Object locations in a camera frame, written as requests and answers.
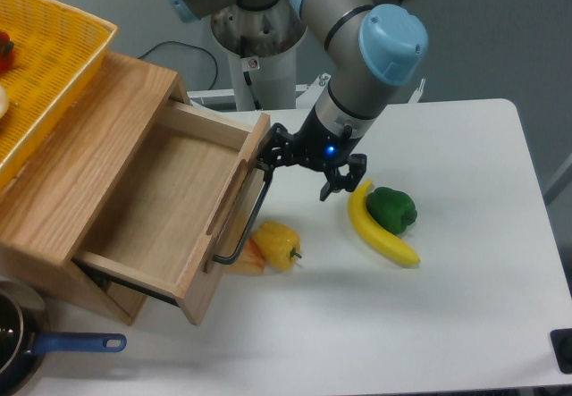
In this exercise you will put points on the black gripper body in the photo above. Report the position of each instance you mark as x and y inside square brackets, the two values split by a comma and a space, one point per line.
[322, 148]

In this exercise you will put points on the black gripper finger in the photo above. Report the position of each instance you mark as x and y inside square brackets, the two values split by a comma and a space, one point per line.
[336, 181]
[275, 150]

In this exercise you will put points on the wooden top drawer black handle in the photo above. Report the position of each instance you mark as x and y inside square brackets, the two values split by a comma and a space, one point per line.
[180, 208]

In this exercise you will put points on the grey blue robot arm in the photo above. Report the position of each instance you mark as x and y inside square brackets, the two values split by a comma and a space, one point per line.
[376, 46]

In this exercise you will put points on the wooden drawer cabinet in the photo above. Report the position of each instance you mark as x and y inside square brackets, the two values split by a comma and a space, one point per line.
[47, 211]

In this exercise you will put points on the green toy bell pepper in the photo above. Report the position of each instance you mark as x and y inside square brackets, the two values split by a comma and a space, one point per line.
[394, 210]

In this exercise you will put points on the yellow toy banana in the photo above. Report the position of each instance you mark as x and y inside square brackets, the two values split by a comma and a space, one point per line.
[374, 235]

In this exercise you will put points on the yellow toy bell pepper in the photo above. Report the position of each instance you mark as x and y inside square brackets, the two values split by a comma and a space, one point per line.
[279, 245]

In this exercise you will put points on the toy croissant bread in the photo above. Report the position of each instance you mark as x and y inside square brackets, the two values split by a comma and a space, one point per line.
[250, 261]

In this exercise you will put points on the yellow plastic basket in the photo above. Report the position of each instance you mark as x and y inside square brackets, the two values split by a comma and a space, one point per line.
[58, 49]

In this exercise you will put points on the black device at table edge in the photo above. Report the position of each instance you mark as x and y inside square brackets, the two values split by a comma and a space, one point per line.
[561, 343]

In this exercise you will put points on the white round object in basket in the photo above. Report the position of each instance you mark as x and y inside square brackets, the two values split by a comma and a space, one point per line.
[4, 101]

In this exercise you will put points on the red toy pepper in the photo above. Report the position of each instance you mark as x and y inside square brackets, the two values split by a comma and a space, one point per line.
[7, 54]

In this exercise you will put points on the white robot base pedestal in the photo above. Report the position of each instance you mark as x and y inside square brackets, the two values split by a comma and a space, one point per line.
[261, 47]

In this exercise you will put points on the blue handled frying pan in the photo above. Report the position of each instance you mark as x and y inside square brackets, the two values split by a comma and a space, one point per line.
[26, 337]

